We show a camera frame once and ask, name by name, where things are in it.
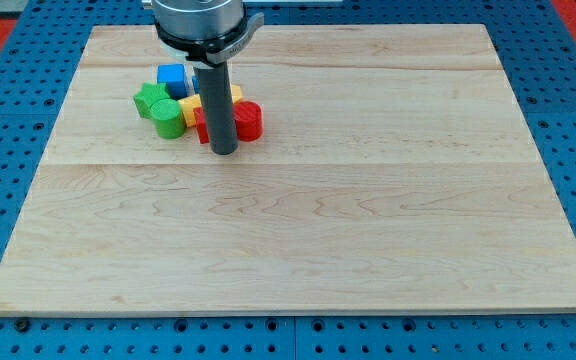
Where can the red cylinder block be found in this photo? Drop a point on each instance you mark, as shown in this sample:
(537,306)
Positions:
(248,120)

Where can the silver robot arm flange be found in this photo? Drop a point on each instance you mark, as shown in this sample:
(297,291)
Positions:
(205,33)

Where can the red block behind rod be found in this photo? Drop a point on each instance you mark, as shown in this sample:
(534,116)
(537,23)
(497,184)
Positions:
(201,125)

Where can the blue cube block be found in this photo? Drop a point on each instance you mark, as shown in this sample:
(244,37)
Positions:
(174,77)

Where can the small blue block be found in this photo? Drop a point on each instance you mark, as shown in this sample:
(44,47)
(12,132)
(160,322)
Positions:
(195,84)

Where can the yellow rectangular block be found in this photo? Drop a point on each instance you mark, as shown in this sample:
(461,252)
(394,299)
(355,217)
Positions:
(188,104)

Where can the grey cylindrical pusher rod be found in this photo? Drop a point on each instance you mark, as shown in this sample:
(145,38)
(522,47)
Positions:
(216,98)

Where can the light wooden board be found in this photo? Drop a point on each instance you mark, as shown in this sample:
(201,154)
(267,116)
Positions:
(395,175)

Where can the green cylinder block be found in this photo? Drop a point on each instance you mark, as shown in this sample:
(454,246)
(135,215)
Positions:
(167,118)

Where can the green star block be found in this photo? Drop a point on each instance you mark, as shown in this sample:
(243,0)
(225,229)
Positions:
(148,95)

